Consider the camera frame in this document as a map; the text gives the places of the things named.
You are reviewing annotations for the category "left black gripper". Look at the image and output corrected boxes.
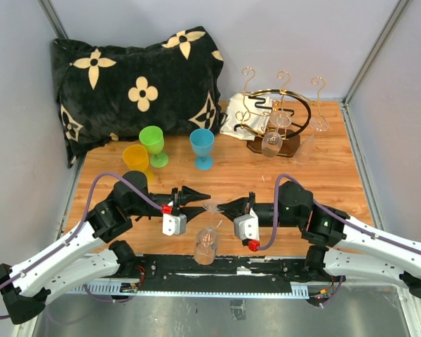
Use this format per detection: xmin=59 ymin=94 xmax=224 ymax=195
xmin=128 ymin=187 xmax=211 ymax=225

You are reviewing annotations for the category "brown tinted clear goblet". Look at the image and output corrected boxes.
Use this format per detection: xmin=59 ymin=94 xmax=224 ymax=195
xmin=194 ymin=199 xmax=223 ymax=265

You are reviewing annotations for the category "short clear wine glass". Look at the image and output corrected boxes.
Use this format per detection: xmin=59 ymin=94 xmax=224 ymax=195
xmin=261 ymin=110 xmax=292 ymax=158

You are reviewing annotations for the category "gold and black wine glass rack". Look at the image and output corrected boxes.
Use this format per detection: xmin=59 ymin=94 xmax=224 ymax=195
xmin=234 ymin=87 xmax=329 ymax=158

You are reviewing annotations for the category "tall clear champagne flute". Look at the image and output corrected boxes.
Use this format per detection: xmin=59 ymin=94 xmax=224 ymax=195
xmin=293 ymin=116 xmax=329 ymax=165

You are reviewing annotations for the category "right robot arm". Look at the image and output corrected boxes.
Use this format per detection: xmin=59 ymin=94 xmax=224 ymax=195
xmin=217 ymin=181 xmax=421 ymax=299

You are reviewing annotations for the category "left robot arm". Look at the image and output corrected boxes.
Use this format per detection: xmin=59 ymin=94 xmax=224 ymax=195
xmin=0 ymin=171 xmax=210 ymax=325

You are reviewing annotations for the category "blue plastic goblet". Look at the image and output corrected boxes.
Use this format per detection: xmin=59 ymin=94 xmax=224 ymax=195
xmin=189 ymin=128 xmax=215 ymax=171

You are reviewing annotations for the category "yellow plastic goblet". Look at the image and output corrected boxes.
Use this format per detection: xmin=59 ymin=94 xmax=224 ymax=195
xmin=123 ymin=144 xmax=154 ymax=183

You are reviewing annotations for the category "green plastic goblet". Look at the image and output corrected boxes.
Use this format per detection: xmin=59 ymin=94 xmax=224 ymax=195
xmin=139 ymin=126 xmax=168 ymax=168

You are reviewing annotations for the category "folded cream cloth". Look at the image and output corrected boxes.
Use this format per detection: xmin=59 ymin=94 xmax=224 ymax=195
xmin=220 ymin=93 xmax=271 ymax=140

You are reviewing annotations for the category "black floral plush pillow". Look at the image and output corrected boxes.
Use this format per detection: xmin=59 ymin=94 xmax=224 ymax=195
xmin=51 ymin=26 xmax=226 ymax=166

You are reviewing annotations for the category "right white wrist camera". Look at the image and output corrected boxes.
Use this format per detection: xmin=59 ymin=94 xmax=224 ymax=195
xmin=233 ymin=209 xmax=260 ymax=252

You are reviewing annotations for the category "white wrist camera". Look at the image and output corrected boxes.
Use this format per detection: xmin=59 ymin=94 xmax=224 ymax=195
xmin=233 ymin=209 xmax=260 ymax=252
xmin=161 ymin=201 xmax=187 ymax=236

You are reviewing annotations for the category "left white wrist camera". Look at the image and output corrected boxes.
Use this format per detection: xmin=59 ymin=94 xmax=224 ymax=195
xmin=161 ymin=201 xmax=187 ymax=236

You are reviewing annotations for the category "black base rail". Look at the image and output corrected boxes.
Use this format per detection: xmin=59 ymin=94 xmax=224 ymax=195
xmin=110 ymin=254 xmax=335 ymax=295

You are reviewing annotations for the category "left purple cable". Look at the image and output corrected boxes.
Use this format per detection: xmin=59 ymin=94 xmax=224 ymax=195
xmin=0 ymin=171 xmax=166 ymax=320

